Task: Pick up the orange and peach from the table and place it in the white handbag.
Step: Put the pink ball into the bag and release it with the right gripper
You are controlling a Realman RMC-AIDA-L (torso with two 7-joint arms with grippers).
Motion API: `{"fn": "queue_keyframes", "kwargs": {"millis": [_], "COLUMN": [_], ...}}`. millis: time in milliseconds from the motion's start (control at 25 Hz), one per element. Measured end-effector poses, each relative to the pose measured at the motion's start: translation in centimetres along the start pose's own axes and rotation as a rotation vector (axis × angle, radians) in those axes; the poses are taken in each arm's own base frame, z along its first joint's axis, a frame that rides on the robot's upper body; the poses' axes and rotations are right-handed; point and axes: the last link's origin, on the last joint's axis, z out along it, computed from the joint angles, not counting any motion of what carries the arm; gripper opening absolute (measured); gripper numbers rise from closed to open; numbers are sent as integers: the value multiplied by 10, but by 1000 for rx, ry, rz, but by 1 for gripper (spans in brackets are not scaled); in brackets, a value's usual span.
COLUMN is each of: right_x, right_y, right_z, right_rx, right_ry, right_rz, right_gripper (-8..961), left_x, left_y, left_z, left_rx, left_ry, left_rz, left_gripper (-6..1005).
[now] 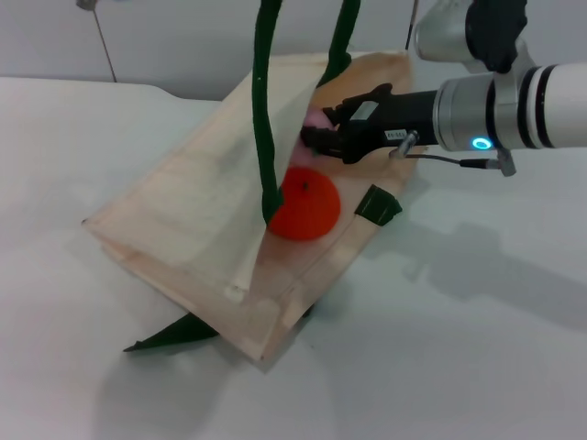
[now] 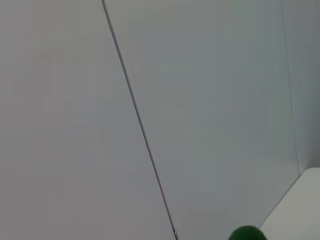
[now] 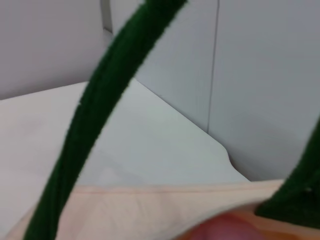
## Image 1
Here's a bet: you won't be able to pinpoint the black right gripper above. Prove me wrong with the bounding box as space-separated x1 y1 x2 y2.
300 83 441 165

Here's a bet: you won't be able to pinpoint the pink toy peach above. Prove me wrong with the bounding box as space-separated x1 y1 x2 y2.
293 108 336 164

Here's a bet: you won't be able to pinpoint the orange toy fruit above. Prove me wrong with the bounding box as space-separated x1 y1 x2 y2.
268 167 341 241

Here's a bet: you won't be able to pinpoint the white canvas handbag green handles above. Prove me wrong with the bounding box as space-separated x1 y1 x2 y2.
82 0 419 363

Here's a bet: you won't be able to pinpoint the thin dark hanging cable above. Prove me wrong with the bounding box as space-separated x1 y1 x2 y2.
404 0 421 50

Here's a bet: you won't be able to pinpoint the thin brown right wrist cable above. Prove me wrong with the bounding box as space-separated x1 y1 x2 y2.
389 130 517 178

